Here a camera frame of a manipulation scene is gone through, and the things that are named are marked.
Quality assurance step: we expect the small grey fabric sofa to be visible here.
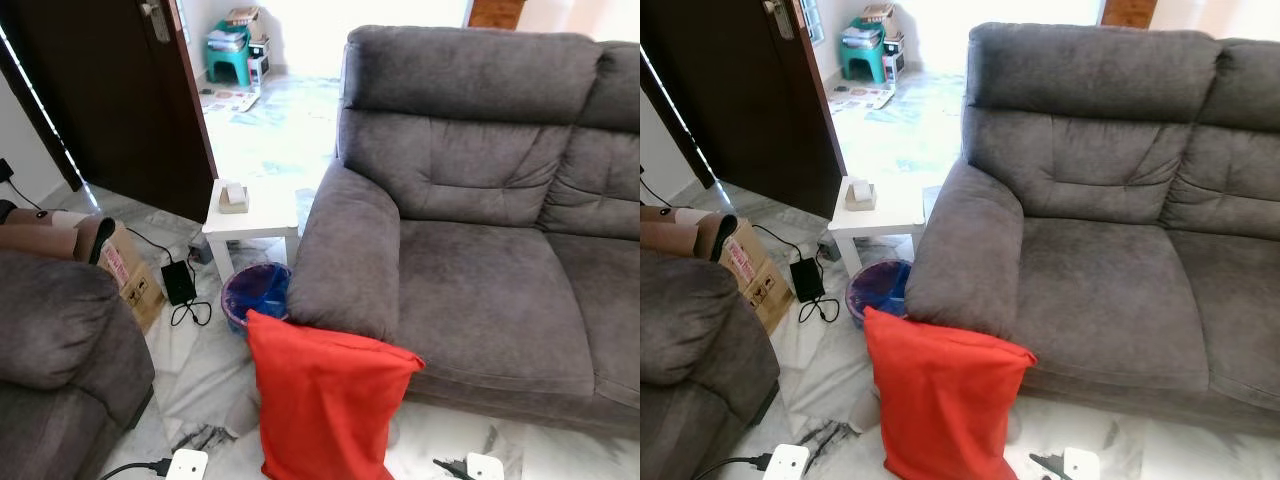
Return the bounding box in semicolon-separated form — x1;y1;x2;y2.
640;255;781;480
0;250;156;480

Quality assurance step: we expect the black power adapter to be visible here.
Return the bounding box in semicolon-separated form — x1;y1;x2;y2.
790;258;826;303
162;262;198;306

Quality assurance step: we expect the large grey fabric sofa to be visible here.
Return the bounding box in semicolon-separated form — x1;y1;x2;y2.
905;22;1280;436
287;25;641;441

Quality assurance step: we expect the dark wooden door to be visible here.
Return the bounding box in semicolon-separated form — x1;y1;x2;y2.
0;0;219;223
640;0;846;219

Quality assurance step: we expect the metal door handle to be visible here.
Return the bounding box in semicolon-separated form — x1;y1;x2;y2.
140;0;173;43
763;0;796;41

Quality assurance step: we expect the green plastic stool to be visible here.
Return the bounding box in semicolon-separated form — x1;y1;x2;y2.
205;20;251;89
840;18;886;84

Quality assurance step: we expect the brown wooden cabinet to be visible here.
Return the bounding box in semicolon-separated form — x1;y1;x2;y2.
1100;0;1159;29
468;0;526;29

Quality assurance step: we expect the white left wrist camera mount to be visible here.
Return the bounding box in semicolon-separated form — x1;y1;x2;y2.
762;445;809;480
165;450;209;480

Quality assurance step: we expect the brown padded roll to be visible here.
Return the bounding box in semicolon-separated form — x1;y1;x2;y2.
640;205;739;263
0;205;116;266

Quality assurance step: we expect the black adapter cable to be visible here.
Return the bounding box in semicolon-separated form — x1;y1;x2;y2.
125;228;214;328
752;224;841;323

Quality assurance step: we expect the brown cardboard box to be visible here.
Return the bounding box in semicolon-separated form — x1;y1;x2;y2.
100;222;166;333
722;215;794;334

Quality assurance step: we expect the white side table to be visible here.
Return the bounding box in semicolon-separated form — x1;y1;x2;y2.
202;178;301;286
828;178;926;279

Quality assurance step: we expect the red pillow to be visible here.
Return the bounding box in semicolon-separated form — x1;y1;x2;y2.
863;306;1038;480
245;310;425;480

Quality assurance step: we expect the blue waste bin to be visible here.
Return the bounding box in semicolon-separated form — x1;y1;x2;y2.
846;258;913;329
222;262;293;333

